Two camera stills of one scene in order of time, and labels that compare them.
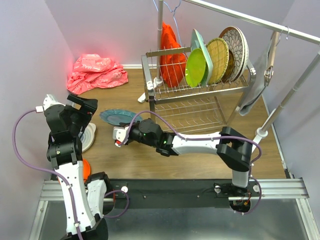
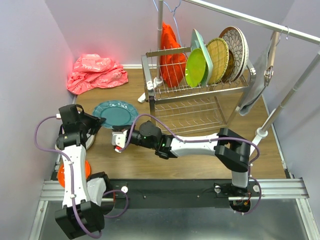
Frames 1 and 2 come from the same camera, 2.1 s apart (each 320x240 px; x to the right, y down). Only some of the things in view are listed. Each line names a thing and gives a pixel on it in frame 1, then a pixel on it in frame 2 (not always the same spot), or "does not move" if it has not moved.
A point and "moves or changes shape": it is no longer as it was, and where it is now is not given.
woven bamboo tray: x=219 y=53 does not move
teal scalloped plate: x=115 y=117 moves or changes shape
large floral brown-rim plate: x=246 y=50 does not move
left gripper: x=89 y=106 -> x=97 y=122
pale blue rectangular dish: x=197 y=43 does not move
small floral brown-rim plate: x=236 y=44 does not move
